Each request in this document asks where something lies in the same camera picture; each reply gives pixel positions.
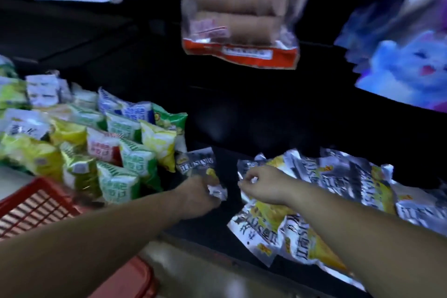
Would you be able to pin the person's left hand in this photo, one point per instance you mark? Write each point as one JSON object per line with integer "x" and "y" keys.
{"x": 195, "y": 198}

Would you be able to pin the person's left forearm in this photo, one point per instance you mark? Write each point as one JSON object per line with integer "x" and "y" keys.
{"x": 87, "y": 238}

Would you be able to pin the black silver snack packet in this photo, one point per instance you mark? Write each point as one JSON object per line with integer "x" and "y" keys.
{"x": 245, "y": 167}
{"x": 195, "y": 163}

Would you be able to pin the blue cat print package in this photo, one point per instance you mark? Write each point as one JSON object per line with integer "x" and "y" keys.
{"x": 405, "y": 46}

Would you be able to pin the pile of silver yellow packets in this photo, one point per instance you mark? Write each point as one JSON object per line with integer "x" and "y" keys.
{"x": 349, "y": 182}

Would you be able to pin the person's right hand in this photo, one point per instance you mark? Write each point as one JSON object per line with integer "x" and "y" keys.
{"x": 274, "y": 186}

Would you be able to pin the person's left fingers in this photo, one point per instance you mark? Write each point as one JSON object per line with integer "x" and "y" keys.
{"x": 213, "y": 189}

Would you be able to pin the red plastic shopping basket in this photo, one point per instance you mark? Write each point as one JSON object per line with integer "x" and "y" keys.
{"x": 35, "y": 203}

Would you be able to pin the black store shelf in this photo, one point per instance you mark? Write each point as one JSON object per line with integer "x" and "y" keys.
{"x": 244, "y": 109}

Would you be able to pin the person's right forearm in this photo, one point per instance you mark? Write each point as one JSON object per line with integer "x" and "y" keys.
{"x": 366, "y": 245}

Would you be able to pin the clear bag of brown rolls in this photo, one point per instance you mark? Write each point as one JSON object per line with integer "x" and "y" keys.
{"x": 241, "y": 4}

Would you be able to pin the pile of green yellow packets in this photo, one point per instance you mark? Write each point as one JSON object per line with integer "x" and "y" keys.
{"x": 104, "y": 144}

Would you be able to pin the person's right fingers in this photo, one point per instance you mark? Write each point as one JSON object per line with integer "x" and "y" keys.
{"x": 248, "y": 182}

